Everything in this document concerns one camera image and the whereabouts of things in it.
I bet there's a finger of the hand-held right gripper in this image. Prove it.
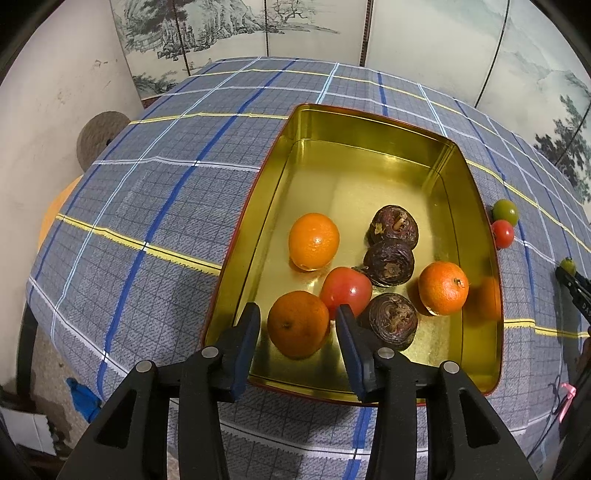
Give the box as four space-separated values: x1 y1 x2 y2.
555 267 591 324

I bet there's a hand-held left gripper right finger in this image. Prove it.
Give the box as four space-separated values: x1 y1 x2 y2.
335 305 539 480

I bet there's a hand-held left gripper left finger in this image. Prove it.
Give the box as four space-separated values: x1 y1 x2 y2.
55 302 262 480

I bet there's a dark brown water chestnut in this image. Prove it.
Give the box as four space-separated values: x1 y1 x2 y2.
368 206 420 247
365 293 419 350
362 240 415 288

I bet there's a red tomato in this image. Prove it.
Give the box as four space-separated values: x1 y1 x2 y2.
491 220 515 250
320 267 373 319

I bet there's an orange mandarin with stem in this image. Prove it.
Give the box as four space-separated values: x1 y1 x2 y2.
418 261 470 316

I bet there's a large orange mandarin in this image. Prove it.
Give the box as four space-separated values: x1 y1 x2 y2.
288 213 341 271

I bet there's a red tin box gold inside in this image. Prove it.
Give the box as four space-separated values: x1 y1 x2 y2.
201 104 505 407

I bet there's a pink ribbon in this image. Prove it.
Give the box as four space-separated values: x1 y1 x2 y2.
556 381 578 423

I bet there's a blue cloth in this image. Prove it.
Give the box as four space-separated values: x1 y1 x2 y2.
66 377 103 423

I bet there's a blue plaid tablecloth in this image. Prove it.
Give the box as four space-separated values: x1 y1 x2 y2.
25 56 591 480

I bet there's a black table leg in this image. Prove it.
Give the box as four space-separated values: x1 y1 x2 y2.
16 302 40 402

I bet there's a white cardboard box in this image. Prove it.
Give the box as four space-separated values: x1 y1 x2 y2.
0 406 56 455

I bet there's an orange round object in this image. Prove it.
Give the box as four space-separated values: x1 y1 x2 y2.
38 175 84 250

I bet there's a round grey stone disc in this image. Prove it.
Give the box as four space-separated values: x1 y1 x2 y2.
76 111 132 174

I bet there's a landscape painted folding screen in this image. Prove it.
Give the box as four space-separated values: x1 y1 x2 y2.
108 0 591 204

